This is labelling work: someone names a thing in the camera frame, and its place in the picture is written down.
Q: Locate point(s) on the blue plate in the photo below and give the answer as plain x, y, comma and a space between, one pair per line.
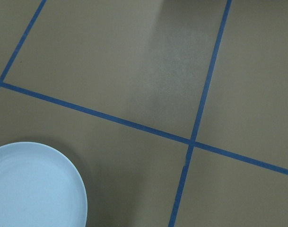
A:
40, 187

